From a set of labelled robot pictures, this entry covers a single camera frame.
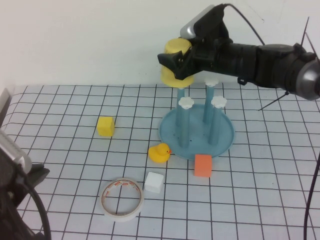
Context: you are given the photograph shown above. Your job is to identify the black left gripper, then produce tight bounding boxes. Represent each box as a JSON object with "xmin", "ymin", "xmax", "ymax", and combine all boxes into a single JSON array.
[{"xmin": 0, "ymin": 151, "xmax": 51, "ymax": 210}]

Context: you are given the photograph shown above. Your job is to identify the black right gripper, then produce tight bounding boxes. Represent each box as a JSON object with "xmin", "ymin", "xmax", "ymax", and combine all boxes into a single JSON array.
[{"xmin": 157, "ymin": 37, "xmax": 235, "ymax": 81}]

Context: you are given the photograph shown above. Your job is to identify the pale yellow plastic cup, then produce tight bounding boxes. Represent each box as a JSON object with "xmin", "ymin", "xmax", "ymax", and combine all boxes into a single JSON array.
[{"xmin": 159, "ymin": 37, "xmax": 195, "ymax": 89}]

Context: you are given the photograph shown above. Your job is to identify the blue cup stand white caps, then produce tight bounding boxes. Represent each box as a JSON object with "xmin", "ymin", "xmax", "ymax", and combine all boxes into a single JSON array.
[{"xmin": 158, "ymin": 77, "xmax": 236, "ymax": 161}]

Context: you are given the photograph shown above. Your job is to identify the white black-grid tablecloth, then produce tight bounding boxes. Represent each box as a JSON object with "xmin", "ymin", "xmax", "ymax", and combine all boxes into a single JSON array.
[{"xmin": 0, "ymin": 83, "xmax": 320, "ymax": 240}]

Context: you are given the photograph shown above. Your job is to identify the white side board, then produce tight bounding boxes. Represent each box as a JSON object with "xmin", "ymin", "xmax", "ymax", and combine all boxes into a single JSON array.
[{"xmin": 0, "ymin": 87, "xmax": 13, "ymax": 131}]

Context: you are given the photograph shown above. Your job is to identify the yellow foam cube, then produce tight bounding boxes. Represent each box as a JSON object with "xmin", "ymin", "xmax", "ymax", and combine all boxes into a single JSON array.
[{"xmin": 96, "ymin": 116, "xmax": 116, "ymax": 138}]

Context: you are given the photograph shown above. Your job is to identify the yellow rubber duck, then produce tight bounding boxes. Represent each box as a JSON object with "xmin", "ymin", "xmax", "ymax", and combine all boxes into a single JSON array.
[{"xmin": 147, "ymin": 142, "xmax": 173, "ymax": 165}]

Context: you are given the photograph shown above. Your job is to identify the white adhesive tape roll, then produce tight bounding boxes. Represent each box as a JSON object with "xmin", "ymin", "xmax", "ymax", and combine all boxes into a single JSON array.
[{"xmin": 101, "ymin": 177, "xmax": 145, "ymax": 222}]

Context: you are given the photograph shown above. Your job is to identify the thin black zip tie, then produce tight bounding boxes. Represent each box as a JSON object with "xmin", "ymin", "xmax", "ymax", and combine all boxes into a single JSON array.
[
  {"xmin": 258, "ymin": 91, "xmax": 291, "ymax": 112},
  {"xmin": 300, "ymin": 16, "xmax": 310, "ymax": 48}
]

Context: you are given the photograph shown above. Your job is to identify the orange foam cube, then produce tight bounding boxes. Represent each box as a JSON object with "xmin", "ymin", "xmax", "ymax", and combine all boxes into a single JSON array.
[{"xmin": 194, "ymin": 154, "xmax": 213, "ymax": 178}]

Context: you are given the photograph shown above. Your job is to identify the white foam cube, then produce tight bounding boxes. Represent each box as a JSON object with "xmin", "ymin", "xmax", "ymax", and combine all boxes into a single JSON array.
[{"xmin": 144, "ymin": 171, "xmax": 165, "ymax": 194}]

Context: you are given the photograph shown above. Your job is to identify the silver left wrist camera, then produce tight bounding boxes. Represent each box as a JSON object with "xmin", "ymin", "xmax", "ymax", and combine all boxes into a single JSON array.
[{"xmin": 0, "ymin": 128, "xmax": 27, "ymax": 173}]

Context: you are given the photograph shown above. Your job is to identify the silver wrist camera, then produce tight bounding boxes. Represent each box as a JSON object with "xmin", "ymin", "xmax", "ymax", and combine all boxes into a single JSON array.
[
  {"xmin": 0, "ymin": 128, "xmax": 27, "ymax": 173},
  {"xmin": 179, "ymin": 4, "xmax": 226, "ymax": 40}
]

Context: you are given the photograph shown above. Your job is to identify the thick black cable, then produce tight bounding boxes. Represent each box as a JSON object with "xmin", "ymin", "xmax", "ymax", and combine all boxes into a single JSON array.
[
  {"xmin": 302, "ymin": 149, "xmax": 320, "ymax": 240},
  {"xmin": 14, "ymin": 174, "xmax": 53, "ymax": 240}
]

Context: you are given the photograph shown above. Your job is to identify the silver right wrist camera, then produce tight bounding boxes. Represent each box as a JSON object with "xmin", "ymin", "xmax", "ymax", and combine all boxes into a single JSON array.
[{"xmin": 179, "ymin": 4, "xmax": 226, "ymax": 40}]

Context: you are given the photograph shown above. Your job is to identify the black camera cable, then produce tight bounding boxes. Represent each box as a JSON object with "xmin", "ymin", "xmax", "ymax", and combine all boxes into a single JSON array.
[{"xmin": 221, "ymin": 2, "xmax": 265, "ymax": 46}]

